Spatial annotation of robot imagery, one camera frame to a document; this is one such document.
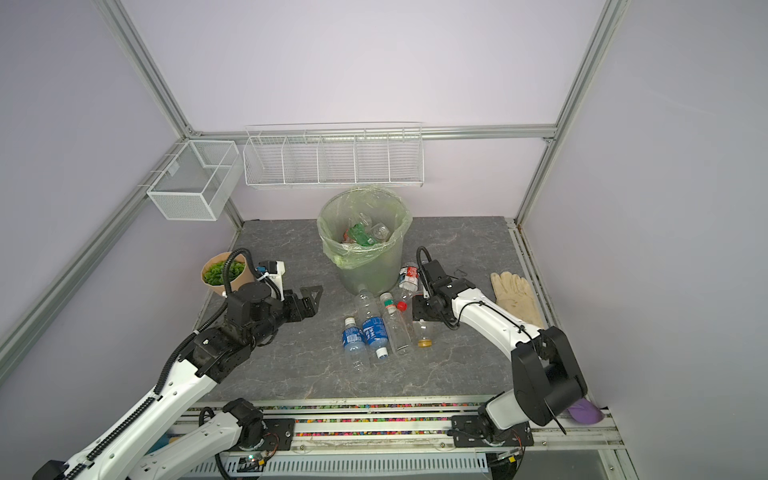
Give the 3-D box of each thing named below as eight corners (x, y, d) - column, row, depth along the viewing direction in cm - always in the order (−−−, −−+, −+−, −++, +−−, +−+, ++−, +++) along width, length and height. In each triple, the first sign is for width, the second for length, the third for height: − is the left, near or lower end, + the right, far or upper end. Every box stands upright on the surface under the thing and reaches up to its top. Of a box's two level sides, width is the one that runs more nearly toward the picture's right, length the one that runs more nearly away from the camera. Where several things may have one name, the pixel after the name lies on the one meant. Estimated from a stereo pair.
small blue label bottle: (347, 374, 85) (344, 368, 80) (343, 324, 94) (340, 316, 90) (370, 369, 86) (369, 363, 81) (364, 321, 95) (362, 312, 91)
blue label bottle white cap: (371, 362, 87) (370, 356, 82) (353, 298, 100) (351, 289, 96) (394, 355, 88) (394, 348, 84) (373, 292, 102) (372, 283, 97)
